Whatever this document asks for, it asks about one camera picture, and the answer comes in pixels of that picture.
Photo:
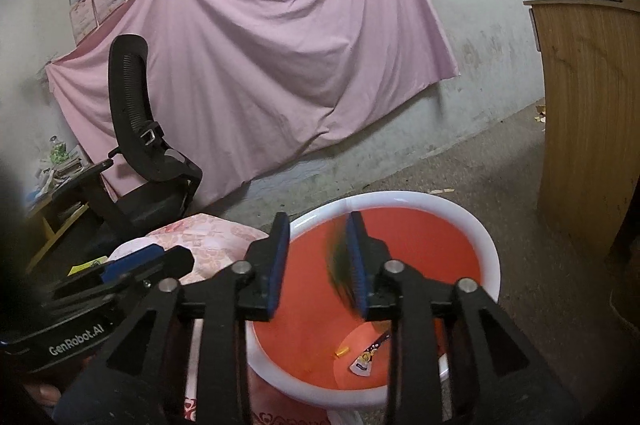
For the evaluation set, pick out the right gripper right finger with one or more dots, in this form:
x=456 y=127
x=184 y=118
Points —
x=496 y=375

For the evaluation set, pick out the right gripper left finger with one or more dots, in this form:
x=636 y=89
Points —
x=139 y=375

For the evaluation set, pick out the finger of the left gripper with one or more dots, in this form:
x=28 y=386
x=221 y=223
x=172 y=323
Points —
x=141 y=270

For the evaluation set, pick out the green dark wrapper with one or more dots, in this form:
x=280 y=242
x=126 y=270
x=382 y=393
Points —
x=338 y=265

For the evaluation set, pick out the person's left hand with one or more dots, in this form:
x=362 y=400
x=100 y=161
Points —
x=44 y=394

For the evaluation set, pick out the pink floral tablecloth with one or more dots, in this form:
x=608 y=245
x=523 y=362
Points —
x=216 y=243

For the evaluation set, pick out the black office chair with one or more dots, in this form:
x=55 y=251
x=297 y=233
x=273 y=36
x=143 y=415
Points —
x=171 y=179

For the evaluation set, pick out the yellow wooden desk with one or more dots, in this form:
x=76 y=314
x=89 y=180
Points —
x=56 y=203

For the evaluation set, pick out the white yellow wrapper in basin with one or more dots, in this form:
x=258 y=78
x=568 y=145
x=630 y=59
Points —
x=362 y=365

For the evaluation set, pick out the red plastic basin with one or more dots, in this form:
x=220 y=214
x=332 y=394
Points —
x=304 y=351

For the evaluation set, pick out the pink hanging sheet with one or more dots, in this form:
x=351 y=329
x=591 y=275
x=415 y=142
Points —
x=243 y=87

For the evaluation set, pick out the wooden cabinet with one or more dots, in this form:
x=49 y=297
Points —
x=590 y=55

